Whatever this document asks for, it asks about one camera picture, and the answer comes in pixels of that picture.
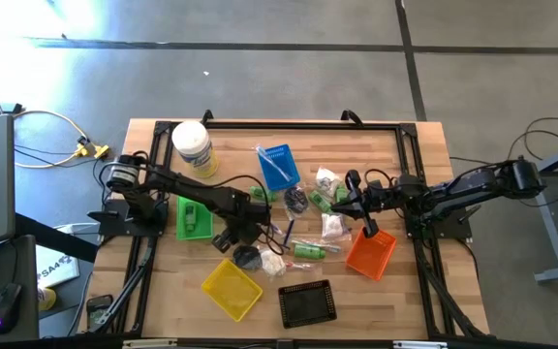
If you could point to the black computer mouse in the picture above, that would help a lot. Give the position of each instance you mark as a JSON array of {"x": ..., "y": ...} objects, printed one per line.
[{"x": 5, "y": 307}]

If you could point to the white printed booklet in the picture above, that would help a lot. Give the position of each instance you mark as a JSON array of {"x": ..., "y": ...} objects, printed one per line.
[{"x": 56, "y": 271}]

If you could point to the black frame hook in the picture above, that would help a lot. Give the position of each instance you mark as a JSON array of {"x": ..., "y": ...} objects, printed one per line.
[
  {"x": 206, "y": 116},
  {"x": 351, "y": 116}
]

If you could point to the yellow plastic basket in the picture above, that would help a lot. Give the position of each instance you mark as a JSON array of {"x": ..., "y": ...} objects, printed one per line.
[{"x": 233, "y": 291}]

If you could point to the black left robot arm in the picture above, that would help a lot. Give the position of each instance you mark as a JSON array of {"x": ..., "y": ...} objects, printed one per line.
[{"x": 196, "y": 191}]

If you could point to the dark desk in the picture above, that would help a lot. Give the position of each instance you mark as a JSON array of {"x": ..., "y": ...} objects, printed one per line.
[{"x": 27, "y": 271}]

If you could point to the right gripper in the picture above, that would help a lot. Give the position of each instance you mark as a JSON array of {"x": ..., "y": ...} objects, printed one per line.
[{"x": 381, "y": 199}]

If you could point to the orange plastic basket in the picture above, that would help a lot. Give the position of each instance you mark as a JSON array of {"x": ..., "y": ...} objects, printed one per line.
[{"x": 371, "y": 257}]

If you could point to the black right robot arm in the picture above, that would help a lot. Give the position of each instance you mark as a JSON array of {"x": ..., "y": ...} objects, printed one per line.
[{"x": 468, "y": 186}]

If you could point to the red toothbrush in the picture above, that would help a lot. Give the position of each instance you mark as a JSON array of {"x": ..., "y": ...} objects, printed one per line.
[{"x": 300, "y": 265}]

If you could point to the black plastic basket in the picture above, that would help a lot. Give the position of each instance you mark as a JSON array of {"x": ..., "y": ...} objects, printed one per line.
[{"x": 306, "y": 304}]

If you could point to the small yellow object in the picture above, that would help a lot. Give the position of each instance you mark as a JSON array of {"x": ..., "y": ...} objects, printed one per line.
[{"x": 47, "y": 299}]

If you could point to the green plastic basket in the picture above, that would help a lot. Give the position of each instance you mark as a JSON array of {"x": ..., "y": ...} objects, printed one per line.
[{"x": 204, "y": 228}]

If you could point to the disinfectant wipes canister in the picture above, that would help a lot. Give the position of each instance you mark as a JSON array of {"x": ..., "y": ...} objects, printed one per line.
[{"x": 191, "y": 138}]

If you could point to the blue plastic basket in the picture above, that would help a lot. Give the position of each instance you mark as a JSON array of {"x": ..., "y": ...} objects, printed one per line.
[{"x": 288, "y": 156}]

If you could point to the dark blue razor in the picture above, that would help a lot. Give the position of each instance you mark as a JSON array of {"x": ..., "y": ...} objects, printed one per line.
[{"x": 289, "y": 230}]

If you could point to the black round brush in bag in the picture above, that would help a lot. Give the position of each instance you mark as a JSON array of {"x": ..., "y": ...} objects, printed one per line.
[{"x": 246, "y": 258}]

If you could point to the black device with green board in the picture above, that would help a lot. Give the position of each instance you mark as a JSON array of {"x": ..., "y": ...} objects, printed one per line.
[{"x": 99, "y": 305}]

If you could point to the silver metal bar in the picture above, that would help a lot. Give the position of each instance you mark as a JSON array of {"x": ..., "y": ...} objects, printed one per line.
[
  {"x": 419, "y": 345},
  {"x": 148, "y": 344}
]

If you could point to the bag of cotton balls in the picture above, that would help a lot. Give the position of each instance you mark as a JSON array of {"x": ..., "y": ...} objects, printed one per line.
[
  {"x": 326, "y": 178},
  {"x": 332, "y": 225},
  {"x": 272, "y": 263}
]

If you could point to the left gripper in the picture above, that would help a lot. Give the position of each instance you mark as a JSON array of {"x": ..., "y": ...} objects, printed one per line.
[{"x": 250, "y": 220}]

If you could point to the black aluminium table frame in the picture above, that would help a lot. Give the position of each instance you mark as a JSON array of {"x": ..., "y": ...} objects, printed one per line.
[{"x": 308, "y": 125}]

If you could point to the clear toothbrush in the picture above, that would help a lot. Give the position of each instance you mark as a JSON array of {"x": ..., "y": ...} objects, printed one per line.
[
  {"x": 273, "y": 163},
  {"x": 278, "y": 230}
]

